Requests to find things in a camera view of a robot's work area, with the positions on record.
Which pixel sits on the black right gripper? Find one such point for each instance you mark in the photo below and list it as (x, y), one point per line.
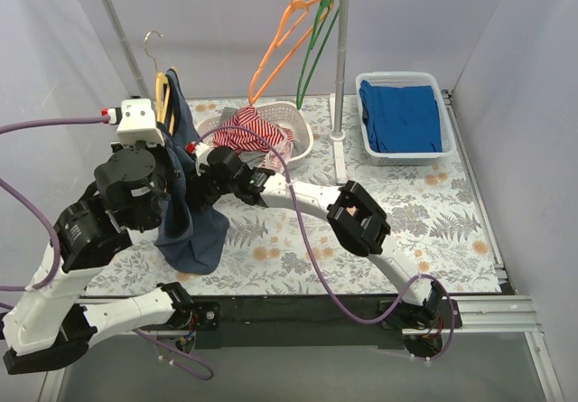
(199, 190)

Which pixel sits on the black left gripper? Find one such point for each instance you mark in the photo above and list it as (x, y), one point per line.
(162, 167)

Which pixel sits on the navy blue tank top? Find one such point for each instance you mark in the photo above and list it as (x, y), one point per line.
(191, 242)

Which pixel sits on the yellow clothes hanger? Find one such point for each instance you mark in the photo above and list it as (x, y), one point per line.
(162, 89)

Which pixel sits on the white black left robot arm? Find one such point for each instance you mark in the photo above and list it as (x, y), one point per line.
(48, 329)

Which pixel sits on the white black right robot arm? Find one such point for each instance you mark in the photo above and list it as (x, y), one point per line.
(358, 222)

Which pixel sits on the green clothes hanger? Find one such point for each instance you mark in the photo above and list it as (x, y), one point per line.
(315, 47)

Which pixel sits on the grey garment in basket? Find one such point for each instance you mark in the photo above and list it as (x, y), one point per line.
(228, 115)

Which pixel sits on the red white striped garment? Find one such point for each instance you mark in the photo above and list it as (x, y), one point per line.
(281, 139)

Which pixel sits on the white oval laundry basket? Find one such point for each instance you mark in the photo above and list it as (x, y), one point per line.
(281, 113)

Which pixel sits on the floral table mat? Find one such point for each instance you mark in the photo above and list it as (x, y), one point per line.
(430, 209)

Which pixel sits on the blue folded cloth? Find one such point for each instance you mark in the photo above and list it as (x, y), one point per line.
(401, 120)

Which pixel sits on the white rectangular basket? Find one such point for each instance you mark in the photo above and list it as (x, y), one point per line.
(400, 79)

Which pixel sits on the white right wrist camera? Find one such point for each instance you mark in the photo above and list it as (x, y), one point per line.
(198, 152)

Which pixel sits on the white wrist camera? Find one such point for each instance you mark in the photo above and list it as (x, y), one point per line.
(198, 152)
(136, 123)

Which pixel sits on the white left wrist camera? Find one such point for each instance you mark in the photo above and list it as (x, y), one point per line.
(136, 123)

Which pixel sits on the aluminium frame rail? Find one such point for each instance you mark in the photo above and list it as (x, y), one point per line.
(498, 354)

